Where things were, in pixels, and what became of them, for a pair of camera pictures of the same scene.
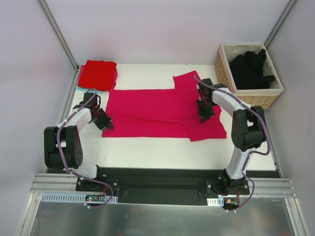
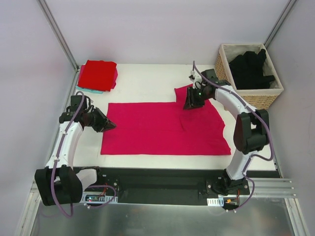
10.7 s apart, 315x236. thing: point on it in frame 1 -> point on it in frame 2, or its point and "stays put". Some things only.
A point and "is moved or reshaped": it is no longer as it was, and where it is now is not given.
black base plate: (189, 186) stays put
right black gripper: (204, 112) -> (193, 96)
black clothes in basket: (247, 71) stays put
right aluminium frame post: (278, 23) stays put
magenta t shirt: (168, 113) is moved or reshaped
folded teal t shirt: (86, 89) stays put
